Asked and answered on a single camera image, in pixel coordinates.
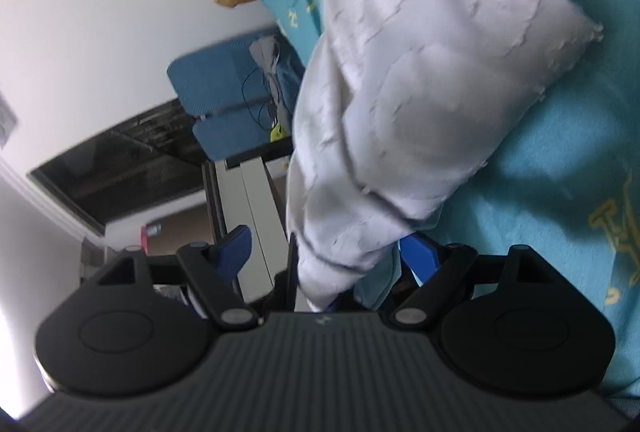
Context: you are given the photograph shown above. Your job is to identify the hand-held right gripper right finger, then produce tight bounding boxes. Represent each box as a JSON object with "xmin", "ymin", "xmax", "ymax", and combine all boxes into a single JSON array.
[{"xmin": 380, "ymin": 232, "xmax": 546, "ymax": 332}]

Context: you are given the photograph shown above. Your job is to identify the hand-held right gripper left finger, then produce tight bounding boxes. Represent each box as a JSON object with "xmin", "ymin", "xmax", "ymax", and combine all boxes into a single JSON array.
[{"xmin": 95, "ymin": 224, "xmax": 260, "ymax": 332}]

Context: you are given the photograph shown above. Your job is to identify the white t-shirt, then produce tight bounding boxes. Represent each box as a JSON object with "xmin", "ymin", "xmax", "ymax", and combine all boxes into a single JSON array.
[{"xmin": 285, "ymin": 0, "xmax": 605, "ymax": 313}]

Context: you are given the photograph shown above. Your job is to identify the white desk with black legs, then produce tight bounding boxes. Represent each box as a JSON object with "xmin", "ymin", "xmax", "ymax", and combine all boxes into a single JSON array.
[{"xmin": 201, "ymin": 146, "xmax": 301, "ymax": 313}]

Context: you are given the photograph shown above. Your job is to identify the cardboard box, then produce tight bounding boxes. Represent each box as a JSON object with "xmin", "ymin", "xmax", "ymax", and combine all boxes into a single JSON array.
[{"xmin": 102, "ymin": 202, "xmax": 221, "ymax": 258}]

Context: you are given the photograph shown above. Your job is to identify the blue covered chair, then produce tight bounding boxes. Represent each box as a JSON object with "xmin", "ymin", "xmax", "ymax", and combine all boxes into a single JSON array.
[
  {"xmin": 192, "ymin": 109, "xmax": 296, "ymax": 163},
  {"xmin": 166, "ymin": 36, "xmax": 307, "ymax": 119}
]

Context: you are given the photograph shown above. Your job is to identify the dark barred window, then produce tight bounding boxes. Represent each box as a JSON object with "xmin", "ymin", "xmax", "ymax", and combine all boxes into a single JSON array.
[{"xmin": 27, "ymin": 99, "xmax": 211, "ymax": 238}]

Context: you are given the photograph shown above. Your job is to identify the teal patterned bed sheet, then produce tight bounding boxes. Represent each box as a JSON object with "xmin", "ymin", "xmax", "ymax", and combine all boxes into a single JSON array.
[{"xmin": 235, "ymin": 0, "xmax": 640, "ymax": 403}]

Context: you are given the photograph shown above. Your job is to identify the grey cloth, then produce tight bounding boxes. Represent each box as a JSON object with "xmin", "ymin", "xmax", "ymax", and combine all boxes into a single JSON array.
[{"xmin": 248, "ymin": 37, "xmax": 293, "ymax": 133}]

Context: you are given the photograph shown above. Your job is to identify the black cable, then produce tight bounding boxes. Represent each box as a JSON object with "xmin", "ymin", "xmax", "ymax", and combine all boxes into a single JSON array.
[{"xmin": 241, "ymin": 62, "xmax": 281, "ymax": 133}]

